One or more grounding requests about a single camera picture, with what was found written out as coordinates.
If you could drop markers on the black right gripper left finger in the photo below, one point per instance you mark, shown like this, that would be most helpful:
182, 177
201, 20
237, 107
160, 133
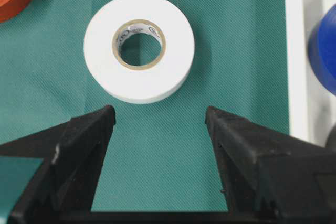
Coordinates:
55, 172

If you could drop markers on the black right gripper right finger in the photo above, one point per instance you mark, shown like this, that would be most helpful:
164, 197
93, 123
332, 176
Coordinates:
274, 175

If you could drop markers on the black tape roll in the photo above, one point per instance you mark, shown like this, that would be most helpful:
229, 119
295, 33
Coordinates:
331, 140

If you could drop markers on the blue tape roll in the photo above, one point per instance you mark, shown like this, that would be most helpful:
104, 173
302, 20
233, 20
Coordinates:
321, 50

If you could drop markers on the white tape roll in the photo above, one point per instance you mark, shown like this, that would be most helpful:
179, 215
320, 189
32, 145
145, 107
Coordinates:
116, 22

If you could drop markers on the white plastic tray case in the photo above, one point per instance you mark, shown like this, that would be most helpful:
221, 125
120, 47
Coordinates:
311, 105

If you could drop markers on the green table cloth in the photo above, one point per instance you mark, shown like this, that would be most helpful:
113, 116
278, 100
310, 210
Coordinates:
160, 157

